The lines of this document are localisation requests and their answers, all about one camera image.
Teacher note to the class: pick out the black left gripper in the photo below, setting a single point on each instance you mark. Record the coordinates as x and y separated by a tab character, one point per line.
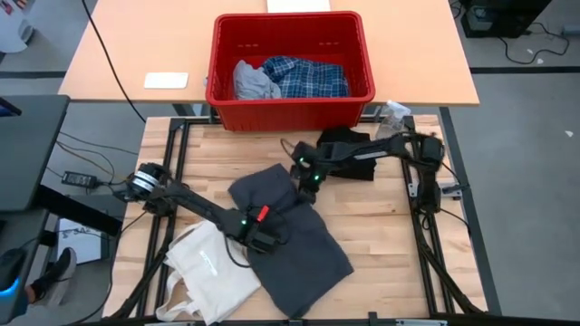
263	237

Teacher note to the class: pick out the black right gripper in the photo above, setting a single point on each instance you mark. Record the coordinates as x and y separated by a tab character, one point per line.
309	190

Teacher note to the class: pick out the dark grey cargo shorts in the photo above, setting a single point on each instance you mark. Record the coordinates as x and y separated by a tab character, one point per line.
299	253

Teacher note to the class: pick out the black t-shirt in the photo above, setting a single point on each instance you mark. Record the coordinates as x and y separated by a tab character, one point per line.
349	172

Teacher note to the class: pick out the white canvas tote bag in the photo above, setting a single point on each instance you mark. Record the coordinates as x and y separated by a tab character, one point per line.
208	271

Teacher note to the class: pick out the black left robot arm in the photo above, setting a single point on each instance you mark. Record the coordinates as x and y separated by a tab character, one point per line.
190	204

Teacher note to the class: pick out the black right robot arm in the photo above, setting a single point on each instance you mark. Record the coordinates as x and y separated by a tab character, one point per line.
362	151

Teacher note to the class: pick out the red plastic laundry bin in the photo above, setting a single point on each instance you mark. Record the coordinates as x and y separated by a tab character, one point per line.
290	115

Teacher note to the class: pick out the small red tab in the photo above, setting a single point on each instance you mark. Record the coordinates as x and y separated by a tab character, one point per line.
263	213

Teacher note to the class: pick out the clear plastic spray bottle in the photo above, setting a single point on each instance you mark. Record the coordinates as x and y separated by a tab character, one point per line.
392	120

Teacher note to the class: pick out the blue plaid shirt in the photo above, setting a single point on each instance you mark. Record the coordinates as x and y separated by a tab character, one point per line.
308	77

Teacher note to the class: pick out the light grey garment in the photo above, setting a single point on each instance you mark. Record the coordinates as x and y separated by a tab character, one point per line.
254	83

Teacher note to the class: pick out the white rectangular pad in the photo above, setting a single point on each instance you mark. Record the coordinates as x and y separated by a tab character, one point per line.
166	80

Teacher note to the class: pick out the white printed paper booklet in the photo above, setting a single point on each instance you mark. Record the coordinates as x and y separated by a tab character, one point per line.
81	240

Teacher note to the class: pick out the white paper sheet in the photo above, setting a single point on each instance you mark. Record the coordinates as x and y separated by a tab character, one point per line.
299	5

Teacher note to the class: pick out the black desk support beam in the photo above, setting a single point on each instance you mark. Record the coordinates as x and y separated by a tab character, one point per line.
77	213

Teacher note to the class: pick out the black power adapter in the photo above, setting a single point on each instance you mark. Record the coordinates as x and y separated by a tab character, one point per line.
79	179

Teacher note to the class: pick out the person's leg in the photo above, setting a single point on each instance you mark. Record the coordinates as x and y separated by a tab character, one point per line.
54	276

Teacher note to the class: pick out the beige wooden desk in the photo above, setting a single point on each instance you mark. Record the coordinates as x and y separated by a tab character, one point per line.
149	36

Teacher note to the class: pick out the dark grey side desk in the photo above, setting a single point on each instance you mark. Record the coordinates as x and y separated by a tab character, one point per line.
31	149

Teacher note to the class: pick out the black computer mouse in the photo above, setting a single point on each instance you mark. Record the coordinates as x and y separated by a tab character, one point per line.
11	267

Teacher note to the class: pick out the black computer box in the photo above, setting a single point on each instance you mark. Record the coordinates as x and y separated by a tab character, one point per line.
503	18

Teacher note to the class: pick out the dark blue device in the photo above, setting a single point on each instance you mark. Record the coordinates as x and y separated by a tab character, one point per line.
6	108

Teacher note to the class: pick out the white round container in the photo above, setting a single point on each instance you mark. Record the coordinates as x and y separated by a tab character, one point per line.
11	27

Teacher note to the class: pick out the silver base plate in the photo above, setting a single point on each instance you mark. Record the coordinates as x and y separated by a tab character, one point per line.
413	189

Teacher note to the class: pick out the white frame bracket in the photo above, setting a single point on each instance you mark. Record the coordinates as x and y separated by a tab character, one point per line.
170	323
421	323

